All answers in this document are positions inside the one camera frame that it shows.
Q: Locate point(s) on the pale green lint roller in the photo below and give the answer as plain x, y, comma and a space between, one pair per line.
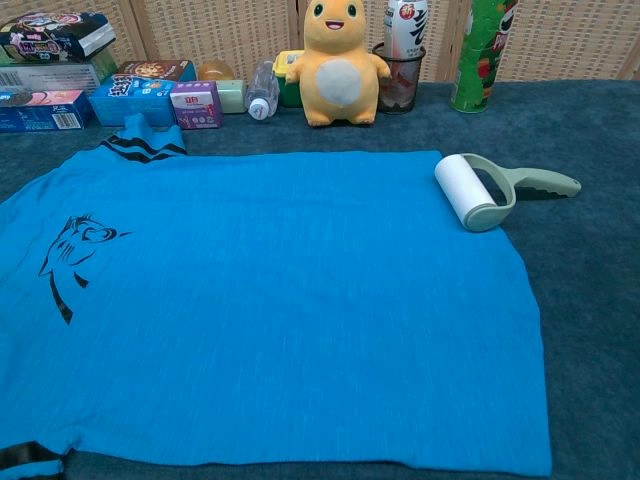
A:
457, 190

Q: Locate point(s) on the blue t-shirt with cat print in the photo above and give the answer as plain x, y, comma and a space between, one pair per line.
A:
275, 300

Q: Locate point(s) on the clear plastic water bottle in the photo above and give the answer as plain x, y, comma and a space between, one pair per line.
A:
262, 90

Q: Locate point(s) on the yellow small packet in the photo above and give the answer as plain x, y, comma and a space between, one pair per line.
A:
287, 80

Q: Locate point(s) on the pale green soap box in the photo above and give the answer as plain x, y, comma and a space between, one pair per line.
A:
233, 95

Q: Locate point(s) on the yellow plush toy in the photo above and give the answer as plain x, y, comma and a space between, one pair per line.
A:
340, 60

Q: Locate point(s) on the small purple box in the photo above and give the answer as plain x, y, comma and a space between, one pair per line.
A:
197, 105

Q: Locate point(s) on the woven folding screen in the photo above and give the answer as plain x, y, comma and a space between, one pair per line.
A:
225, 30

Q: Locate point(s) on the drink bottle with white label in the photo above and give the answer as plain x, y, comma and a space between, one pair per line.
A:
407, 25

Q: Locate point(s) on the blue cookie box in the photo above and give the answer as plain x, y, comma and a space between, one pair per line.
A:
130, 102

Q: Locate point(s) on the green chips can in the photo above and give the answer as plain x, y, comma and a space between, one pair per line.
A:
475, 60

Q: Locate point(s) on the brown cookie box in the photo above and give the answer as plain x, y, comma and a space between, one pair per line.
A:
155, 68

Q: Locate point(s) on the dark blue table carpet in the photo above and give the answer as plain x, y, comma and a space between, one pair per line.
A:
590, 300

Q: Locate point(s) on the blue and pink biscuit box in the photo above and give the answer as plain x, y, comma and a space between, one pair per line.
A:
40, 111

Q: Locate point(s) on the green and white box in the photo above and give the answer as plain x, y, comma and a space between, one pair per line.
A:
45, 77

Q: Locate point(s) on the black and purple snack pack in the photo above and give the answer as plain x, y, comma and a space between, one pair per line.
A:
45, 40

